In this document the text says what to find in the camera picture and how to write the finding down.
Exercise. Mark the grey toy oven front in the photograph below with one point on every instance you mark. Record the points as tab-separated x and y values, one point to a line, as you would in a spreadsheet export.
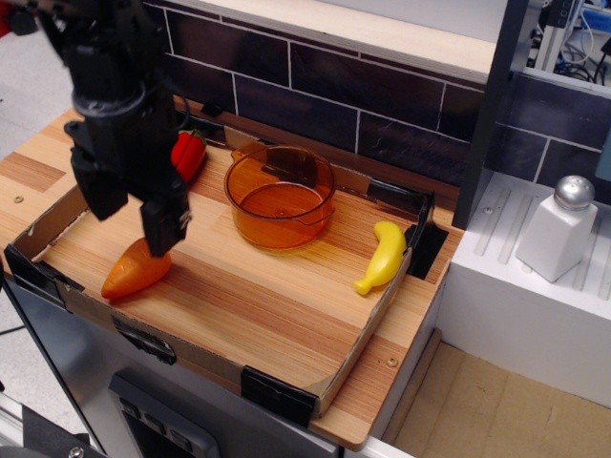
156	429

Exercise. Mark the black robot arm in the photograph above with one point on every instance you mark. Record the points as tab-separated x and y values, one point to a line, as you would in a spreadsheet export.
111	48

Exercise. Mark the transparent orange plastic pot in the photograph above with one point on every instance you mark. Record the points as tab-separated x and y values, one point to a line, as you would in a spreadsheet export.
281	197

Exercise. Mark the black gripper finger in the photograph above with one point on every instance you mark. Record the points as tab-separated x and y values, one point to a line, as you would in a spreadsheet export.
165	225
102	192

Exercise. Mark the white toy sink drainboard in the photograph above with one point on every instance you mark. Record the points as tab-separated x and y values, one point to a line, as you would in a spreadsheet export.
498	309

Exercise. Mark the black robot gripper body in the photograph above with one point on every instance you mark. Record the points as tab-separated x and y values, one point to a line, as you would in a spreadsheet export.
133	142

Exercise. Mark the orange plastic toy carrot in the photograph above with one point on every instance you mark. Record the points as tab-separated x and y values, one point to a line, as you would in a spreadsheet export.
135	270

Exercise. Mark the yellow plastic toy banana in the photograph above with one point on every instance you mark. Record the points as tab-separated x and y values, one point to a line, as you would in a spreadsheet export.
387	258

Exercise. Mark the red plastic toy chili pepper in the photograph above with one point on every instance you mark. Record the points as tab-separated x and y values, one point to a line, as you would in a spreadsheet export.
188	153

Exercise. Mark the white salt shaker metal cap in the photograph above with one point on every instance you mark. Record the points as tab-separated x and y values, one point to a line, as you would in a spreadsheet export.
556	236

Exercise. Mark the cardboard fence with black tape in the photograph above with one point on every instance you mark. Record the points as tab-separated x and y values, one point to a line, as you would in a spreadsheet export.
226	309

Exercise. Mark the light wooden shelf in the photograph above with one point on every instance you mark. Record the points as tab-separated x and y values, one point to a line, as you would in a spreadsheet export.
418	47

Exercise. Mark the dark grey vertical post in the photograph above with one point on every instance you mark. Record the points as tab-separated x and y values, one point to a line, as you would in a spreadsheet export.
510	58

